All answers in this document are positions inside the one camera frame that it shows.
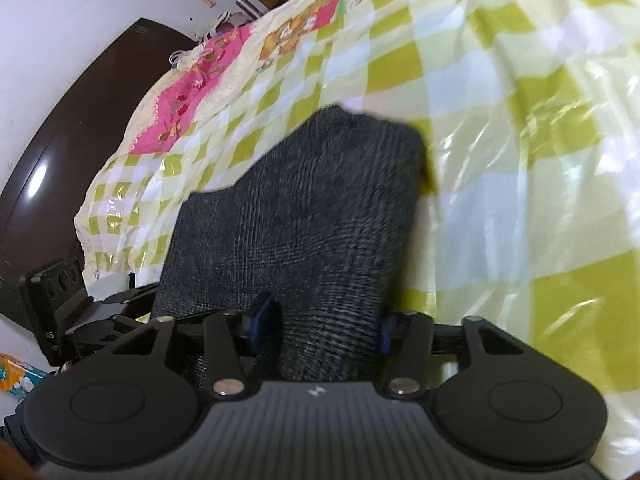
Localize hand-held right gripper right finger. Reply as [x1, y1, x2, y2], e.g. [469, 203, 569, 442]
[377, 311, 531, 400]

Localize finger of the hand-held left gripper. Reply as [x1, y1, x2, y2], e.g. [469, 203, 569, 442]
[102, 283, 160, 307]
[112, 309, 156, 325]

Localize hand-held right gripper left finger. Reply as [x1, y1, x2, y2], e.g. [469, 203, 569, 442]
[105, 292, 277, 400]

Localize dark grey pants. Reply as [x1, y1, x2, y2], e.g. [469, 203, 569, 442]
[150, 104, 437, 385]

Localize colourful packet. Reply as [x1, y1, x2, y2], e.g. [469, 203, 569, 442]
[0, 352, 60, 397]

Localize dark brown headboard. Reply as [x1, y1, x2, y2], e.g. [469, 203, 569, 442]
[0, 17, 198, 323]

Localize checkered printed blanket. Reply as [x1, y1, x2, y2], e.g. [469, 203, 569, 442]
[74, 0, 640, 480]

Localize pile of bags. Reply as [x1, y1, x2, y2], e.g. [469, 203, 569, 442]
[167, 0, 268, 68]

